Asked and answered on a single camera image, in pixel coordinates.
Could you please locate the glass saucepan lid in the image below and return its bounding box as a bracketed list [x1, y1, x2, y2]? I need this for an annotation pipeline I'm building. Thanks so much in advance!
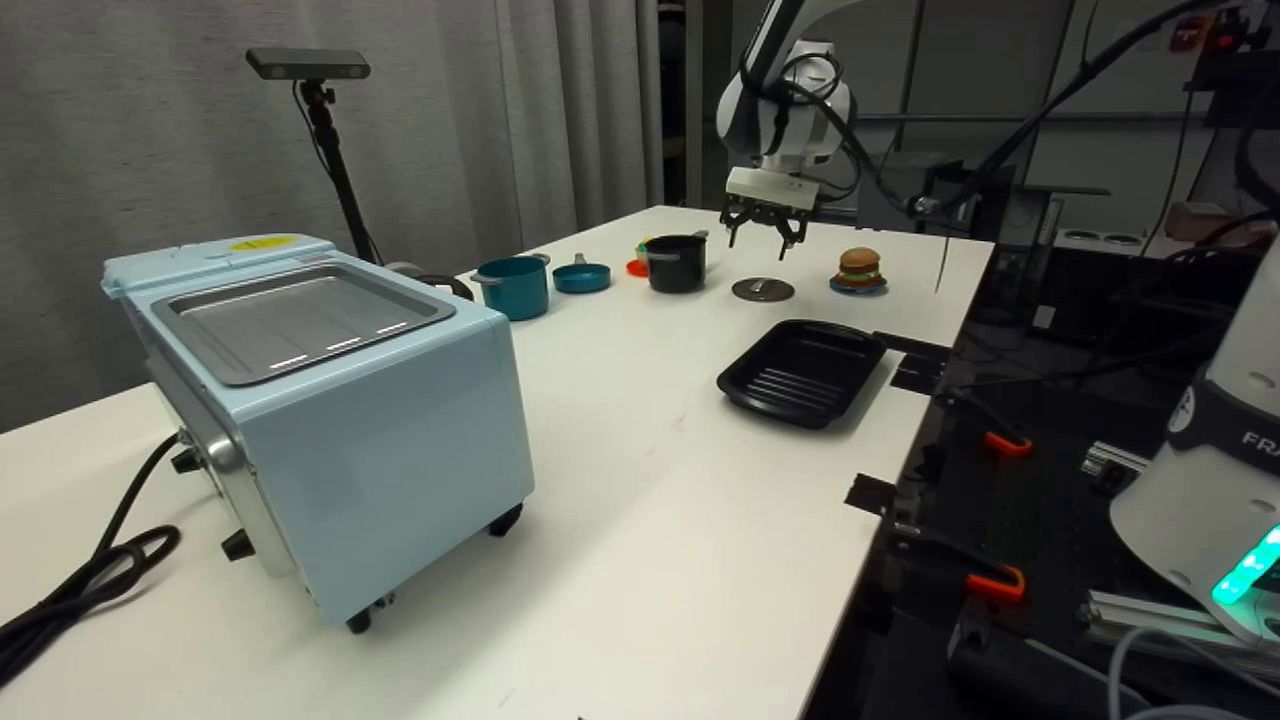
[732, 275, 796, 304]

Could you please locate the teal toy pot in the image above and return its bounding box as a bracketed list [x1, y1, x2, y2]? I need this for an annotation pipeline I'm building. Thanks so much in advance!
[475, 256, 547, 318]

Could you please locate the teal pot lid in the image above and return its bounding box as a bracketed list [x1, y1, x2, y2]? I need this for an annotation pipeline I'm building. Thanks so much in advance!
[552, 256, 611, 295]

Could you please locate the black baking tray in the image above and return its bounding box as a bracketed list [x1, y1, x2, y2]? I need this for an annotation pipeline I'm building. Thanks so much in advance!
[717, 318, 886, 428]

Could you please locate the light blue toaster oven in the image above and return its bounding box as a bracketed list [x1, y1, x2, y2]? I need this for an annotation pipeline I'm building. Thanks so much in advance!
[100, 233, 534, 632]

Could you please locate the toy burger on plate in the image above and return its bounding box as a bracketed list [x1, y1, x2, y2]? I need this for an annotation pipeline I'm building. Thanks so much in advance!
[834, 246, 890, 295]

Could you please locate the orange handled clamp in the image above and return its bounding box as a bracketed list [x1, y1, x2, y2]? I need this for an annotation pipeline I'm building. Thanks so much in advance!
[942, 388, 1036, 461]
[891, 520, 1027, 607]

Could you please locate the black saucepan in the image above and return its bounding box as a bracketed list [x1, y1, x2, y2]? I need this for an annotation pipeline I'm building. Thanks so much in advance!
[640, 236, 710, 292]

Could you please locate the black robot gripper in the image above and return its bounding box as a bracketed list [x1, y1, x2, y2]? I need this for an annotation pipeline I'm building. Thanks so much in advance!
[721, 166, 822, 261]

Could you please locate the black power cable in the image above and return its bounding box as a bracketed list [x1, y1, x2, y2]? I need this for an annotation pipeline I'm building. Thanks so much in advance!
[0, 428, 194, 692]

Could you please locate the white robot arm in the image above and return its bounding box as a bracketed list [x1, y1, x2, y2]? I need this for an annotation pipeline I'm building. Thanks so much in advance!
[717, 0, 1280, 653]

